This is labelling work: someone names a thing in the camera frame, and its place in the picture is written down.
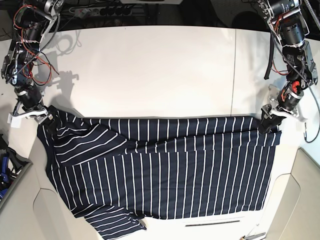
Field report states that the white power strip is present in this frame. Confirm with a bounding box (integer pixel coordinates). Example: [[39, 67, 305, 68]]
[[69, 6, 133, 19]]

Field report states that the navy white striped T-shirt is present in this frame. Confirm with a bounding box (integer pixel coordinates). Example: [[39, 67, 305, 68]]
[[37, 109, 282, 240]]

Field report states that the black round stool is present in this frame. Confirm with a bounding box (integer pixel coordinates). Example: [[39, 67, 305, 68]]
[[231, 11, 267, 32]]

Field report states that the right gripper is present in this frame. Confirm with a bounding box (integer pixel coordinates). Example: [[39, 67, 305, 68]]
[[18, 106, 62, 133]]

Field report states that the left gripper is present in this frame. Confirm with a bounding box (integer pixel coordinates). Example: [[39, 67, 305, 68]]
[[258, 99, 308, 135]]

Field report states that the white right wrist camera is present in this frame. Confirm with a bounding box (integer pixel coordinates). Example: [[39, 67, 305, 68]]
[[7, 113, 22, 129]]

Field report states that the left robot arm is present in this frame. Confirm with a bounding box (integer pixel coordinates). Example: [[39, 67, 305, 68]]
[[258, 0, 318, 134]]

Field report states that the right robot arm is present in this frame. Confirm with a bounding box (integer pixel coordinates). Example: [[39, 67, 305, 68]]
[[1, 0, 64, 133]]

